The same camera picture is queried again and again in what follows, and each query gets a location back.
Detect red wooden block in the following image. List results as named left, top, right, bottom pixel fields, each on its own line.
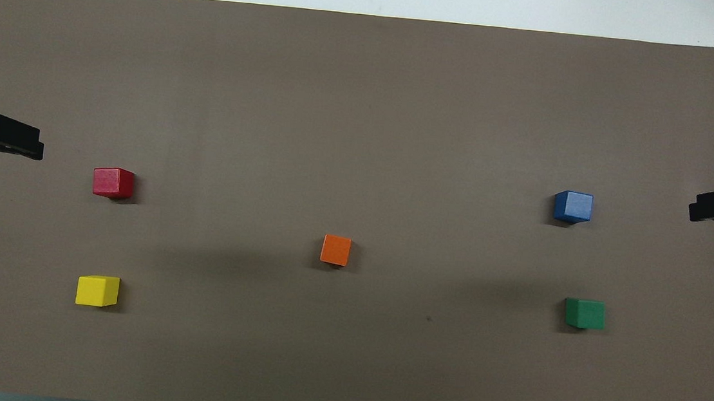
left=91, top=165, right=136, bottom=200

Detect blue wooden block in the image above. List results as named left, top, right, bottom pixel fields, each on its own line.
left=552, top=189, right=595, bottom=225

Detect green wooden block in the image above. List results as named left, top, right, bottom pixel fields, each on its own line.
left=563, top=297, right=607, bottom=331

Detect yellow wooden block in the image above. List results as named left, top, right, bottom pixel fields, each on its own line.
left=75, top=273, right=122, bottom=310

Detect orange wooden block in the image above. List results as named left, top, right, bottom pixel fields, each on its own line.
left=319, top=233, right=353, bottom=268

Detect brown table mat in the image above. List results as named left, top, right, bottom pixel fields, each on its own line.
left=0, top=0, right=714, bottom=401

